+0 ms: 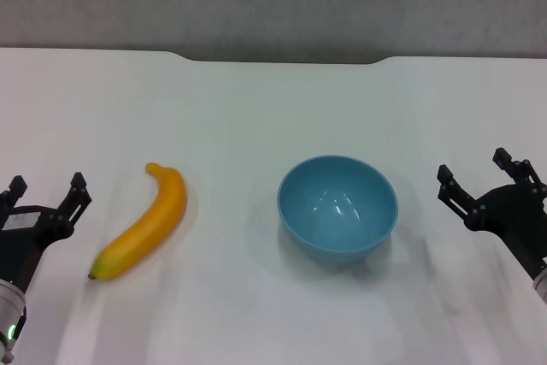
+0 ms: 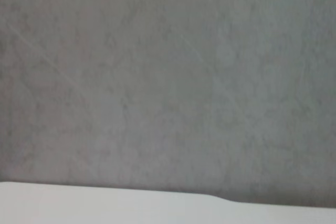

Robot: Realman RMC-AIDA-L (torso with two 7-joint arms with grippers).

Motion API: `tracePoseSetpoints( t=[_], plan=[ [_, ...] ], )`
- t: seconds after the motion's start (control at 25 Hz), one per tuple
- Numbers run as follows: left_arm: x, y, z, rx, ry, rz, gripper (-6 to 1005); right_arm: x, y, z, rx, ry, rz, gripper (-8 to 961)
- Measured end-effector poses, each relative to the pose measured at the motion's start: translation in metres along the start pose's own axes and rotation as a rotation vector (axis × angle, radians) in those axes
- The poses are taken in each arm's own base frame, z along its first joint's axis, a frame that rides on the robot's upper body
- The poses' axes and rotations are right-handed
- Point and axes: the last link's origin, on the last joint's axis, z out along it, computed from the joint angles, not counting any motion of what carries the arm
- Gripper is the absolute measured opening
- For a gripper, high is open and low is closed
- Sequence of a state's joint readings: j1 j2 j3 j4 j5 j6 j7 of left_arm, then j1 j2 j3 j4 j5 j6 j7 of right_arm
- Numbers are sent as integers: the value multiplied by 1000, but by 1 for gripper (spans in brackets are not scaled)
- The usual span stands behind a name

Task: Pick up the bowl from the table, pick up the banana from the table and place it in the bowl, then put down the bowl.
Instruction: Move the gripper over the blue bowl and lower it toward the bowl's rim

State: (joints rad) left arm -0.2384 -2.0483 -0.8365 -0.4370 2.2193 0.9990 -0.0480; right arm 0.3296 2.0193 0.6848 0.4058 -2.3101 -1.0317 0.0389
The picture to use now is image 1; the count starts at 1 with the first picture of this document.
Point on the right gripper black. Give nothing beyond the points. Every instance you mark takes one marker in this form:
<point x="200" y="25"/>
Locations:
<point x="513" y="219"/>

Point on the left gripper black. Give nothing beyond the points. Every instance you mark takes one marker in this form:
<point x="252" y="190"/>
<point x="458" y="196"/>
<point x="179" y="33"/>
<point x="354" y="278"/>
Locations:
<point x="30" y="232"/>

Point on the yellow banana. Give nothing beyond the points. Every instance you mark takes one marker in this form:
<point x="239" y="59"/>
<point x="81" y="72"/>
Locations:
<point x="145" y="224"/>

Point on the blue bowl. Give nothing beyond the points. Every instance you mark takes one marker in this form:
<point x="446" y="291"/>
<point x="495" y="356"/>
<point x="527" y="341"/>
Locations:
<point x="337" y="215"/>

